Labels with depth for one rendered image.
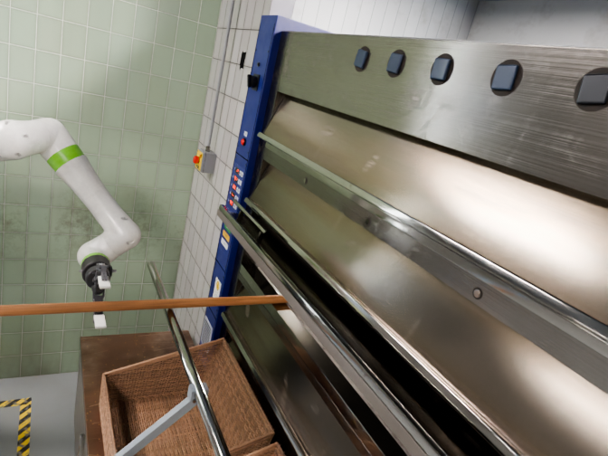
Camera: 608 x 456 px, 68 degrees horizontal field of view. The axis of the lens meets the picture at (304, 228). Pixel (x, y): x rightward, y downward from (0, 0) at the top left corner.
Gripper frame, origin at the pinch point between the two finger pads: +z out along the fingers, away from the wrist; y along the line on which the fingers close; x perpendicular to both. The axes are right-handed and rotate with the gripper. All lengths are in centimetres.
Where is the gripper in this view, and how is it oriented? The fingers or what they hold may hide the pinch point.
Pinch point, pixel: (102, 306)
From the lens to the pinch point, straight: 148.0
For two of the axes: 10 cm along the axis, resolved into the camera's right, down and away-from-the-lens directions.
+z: 4.5, 3.8, -8.1
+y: -2.3, 9.2, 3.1
